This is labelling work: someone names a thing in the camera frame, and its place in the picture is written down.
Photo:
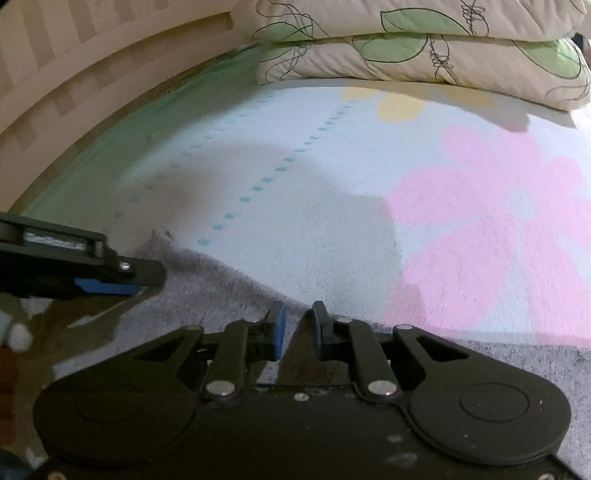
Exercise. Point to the floral bed blanket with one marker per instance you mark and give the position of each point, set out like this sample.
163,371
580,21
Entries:
466,213

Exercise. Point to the lower leaf print pillow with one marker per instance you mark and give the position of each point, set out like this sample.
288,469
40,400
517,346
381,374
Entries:
550,73

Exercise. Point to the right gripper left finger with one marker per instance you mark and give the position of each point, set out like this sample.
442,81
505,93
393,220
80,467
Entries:
120,418

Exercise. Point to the wooden bed side rail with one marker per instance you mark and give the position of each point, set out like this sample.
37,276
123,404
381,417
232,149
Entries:
67,66

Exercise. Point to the upper leaf print pillow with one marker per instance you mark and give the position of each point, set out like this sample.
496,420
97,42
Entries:
288,21

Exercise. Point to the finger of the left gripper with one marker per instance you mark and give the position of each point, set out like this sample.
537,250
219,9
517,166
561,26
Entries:
46,260

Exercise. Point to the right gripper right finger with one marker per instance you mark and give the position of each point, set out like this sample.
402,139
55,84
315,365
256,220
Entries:
466,403

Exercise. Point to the leaf print pillow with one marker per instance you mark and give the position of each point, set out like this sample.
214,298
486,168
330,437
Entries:
288,21
550,73

